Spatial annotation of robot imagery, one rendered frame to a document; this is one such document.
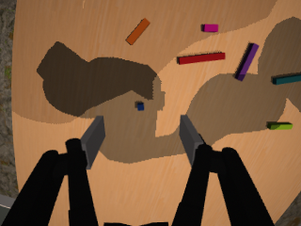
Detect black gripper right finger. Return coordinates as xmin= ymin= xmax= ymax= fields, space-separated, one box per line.
xmin=171 ymin=115 xmax=275 ymax=226

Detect orange rod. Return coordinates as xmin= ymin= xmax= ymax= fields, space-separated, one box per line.
xmin=127 ymin=18 xmax=150 ymax=45

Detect short magenta block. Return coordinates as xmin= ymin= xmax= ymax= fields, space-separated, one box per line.
xmin=202 ymin=24 xmax=218 ymax=32

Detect dark red rod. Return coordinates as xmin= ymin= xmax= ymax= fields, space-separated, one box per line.
xmin=178 ymin=53 xmax=226 ymax=65

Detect purple rod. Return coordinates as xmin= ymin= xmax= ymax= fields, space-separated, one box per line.
xmin=234 ymin=43 xmax=259 ymax=82

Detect lime green rod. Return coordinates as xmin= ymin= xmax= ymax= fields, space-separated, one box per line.
xmin=267 ymin=122 xmax=293 ymax=130

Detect turquoise rod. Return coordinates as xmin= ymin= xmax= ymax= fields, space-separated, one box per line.
xmin=273 ymin=74 xmax=301 ymax=85

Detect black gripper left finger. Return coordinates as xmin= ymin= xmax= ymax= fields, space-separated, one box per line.
xmin=1 ymin=116 xmax=105 ymax=226

